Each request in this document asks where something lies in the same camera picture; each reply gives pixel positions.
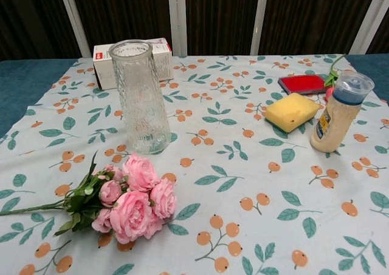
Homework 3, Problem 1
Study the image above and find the pink artificial rose bouquet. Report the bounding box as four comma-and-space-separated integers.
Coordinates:
0, 150, 178, 245

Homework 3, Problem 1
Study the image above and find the clear textured glass vase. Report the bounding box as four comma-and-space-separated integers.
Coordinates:
108, 39, 171, 155

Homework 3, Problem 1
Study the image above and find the fruit and leaf print tablecloth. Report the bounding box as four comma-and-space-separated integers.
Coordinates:
0, 54, 389, 275

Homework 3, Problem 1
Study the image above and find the yellow green sponge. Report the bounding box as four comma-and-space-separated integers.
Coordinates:
264, 92, 321, 134

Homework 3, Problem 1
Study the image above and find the white cardboard box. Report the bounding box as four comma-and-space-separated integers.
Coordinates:
92, 37, 174, 90

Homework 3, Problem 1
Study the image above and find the red ink pad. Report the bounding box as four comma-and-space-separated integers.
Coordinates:
278, 74, 327, 95

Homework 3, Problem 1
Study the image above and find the clear-capped sauce bottle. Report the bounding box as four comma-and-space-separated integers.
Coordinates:
310, 70, 375, 153

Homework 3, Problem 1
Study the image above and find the red artificial flower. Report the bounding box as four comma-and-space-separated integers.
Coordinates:
324, 53, 347, 101

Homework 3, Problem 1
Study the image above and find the teal velvet table cover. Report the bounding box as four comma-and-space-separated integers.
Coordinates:
0, 58, 81, 139

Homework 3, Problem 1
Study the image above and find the white frame post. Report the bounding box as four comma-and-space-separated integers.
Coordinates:
250, 0, 270, 56
350, 0, 389, 55
57, 0, 91, 58
167, 0, 188, 56

